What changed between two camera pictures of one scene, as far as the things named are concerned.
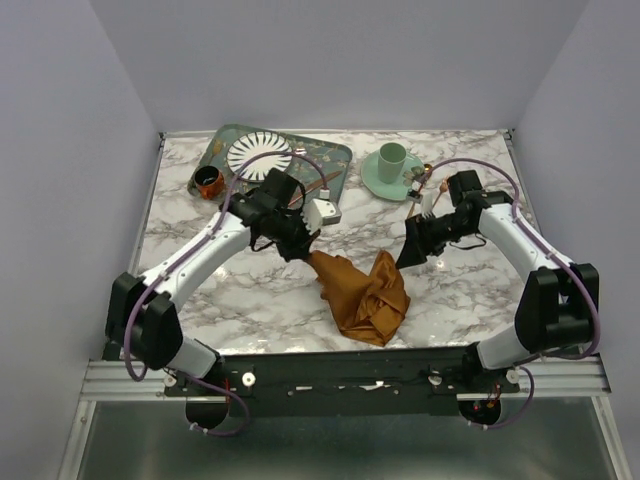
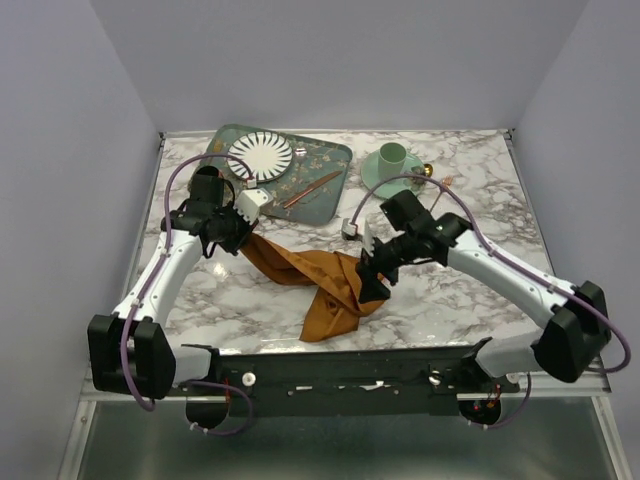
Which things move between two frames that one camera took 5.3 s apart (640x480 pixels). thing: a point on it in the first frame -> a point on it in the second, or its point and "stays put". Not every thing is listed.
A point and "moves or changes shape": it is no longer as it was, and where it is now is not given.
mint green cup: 390,161 stays put
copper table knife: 314,185 stays put
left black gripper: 302,250 -> 234,246
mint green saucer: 371,177 stays put
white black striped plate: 255,143 stays put
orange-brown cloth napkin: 368,306 moves or changes shape
